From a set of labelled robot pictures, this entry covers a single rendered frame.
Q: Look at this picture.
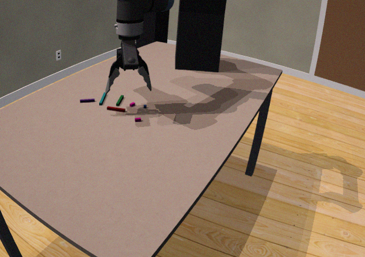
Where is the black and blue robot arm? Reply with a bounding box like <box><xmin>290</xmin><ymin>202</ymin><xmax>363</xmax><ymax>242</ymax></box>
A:
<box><xmin>115</xmin><ymin>0</ymin><xmax>174</xmax><ymax>70</ymax></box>

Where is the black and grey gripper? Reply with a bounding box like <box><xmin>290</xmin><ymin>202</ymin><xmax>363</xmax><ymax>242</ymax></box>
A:
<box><xmin>106</xmin><ymin>35</ymin><xmax>152</xmax><ymax>94</ymax></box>

